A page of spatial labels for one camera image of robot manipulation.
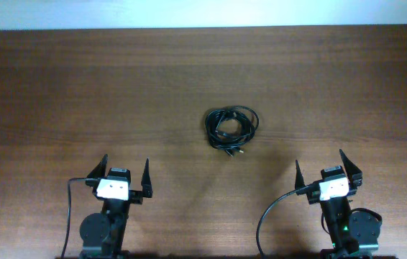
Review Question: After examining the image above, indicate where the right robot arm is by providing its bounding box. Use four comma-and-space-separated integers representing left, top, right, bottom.
295, 150, 383, 259

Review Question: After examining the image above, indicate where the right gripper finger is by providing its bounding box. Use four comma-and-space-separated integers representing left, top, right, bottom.
339, 149, 362, 188
294, 160, 306, 195

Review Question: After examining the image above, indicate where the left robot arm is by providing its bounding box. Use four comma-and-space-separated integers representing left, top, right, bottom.
79, 155, 153, 259

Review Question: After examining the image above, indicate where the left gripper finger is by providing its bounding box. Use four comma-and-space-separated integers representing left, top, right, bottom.
85, 154, 109, 186
141, 159, 153, 198

